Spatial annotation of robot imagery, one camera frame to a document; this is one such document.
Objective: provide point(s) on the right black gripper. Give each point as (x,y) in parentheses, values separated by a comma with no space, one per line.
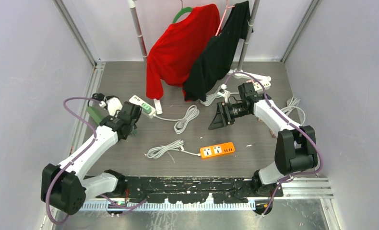
(224,119)

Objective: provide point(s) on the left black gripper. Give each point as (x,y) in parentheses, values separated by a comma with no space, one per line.
(135,126)

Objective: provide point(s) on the white power strip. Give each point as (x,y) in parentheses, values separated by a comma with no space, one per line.
(138,101)
(259,88)

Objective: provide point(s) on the green plug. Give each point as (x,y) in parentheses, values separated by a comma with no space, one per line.
(146,108)

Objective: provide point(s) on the green power strip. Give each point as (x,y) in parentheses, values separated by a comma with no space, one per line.
(95,114)

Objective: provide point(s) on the orange power strip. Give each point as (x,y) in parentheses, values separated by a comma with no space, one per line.
(217,150)

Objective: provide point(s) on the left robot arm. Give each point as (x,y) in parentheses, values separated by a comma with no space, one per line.
(65,186)

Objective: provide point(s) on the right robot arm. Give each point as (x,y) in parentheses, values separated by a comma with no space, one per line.
(295,146)

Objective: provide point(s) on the clothes rack right pole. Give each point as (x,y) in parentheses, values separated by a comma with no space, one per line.
(238,69)

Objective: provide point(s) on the clothes rack pole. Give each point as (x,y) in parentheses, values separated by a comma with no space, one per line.
(238,69)
(132,7)

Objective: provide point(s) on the black shirt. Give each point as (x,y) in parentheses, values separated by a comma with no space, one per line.
(216,59)

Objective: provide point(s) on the red shirt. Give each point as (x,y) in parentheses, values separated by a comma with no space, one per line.
(172,56)

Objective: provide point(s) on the pink hanger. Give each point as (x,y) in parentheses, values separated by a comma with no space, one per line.
(227,7)

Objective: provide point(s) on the green hanger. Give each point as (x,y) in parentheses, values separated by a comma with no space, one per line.
(181,13)

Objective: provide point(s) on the clothes rack left pole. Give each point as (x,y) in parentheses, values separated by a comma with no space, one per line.
(132,7)

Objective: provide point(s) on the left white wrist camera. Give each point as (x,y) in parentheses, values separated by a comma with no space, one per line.
(113,106)

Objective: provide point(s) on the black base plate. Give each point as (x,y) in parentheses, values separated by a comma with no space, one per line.
(190,190)

